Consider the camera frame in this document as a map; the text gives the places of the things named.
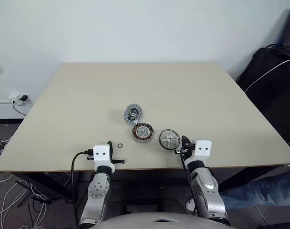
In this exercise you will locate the copper wound motor stator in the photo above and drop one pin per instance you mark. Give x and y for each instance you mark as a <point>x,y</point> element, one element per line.
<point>142,132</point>

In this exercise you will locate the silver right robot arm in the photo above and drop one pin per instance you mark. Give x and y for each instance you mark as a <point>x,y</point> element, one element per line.
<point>204,188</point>

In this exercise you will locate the large black bag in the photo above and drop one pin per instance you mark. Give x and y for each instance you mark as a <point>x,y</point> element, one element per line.
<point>266,83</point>

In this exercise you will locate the black rimmed rotor disc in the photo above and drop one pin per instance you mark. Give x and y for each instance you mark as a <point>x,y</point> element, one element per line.
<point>168,139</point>

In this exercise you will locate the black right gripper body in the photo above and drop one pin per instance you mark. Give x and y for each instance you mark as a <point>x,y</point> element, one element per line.
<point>189,149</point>

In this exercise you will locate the black folded stand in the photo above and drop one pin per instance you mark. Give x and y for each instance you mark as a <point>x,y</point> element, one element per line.
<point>35,196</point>

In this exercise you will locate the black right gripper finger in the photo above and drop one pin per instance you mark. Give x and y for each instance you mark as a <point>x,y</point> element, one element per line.
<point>179,151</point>
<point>185,140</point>

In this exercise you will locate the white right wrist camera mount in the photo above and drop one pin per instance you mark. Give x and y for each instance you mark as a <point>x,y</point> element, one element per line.
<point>202,150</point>

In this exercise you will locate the white wall socket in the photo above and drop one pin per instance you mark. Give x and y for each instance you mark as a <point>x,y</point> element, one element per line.
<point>15,96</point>

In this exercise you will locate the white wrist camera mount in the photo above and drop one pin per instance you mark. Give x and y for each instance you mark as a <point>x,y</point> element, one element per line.
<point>102,153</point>
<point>202,150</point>

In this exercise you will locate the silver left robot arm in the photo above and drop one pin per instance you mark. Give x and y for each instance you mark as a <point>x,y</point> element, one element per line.
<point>98,188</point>

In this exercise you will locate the black power adapter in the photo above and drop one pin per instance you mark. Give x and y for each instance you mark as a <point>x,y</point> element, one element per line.
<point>24,97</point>

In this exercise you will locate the grey robot torso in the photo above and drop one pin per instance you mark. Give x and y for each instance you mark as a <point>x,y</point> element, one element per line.
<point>135,221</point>

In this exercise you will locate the blue jeans leg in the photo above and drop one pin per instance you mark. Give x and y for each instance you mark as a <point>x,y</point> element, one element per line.
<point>262,190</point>

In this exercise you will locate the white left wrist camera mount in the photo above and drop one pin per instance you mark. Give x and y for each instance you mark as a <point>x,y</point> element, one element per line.
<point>102,153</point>

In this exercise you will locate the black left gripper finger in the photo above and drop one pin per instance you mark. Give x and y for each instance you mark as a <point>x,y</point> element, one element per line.
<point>90,157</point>
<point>119,162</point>

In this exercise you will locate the silver motor end cap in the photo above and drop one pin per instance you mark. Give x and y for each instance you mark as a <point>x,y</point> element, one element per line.
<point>133,114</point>

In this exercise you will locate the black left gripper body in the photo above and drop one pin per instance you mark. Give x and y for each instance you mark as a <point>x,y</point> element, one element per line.
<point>112,155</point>

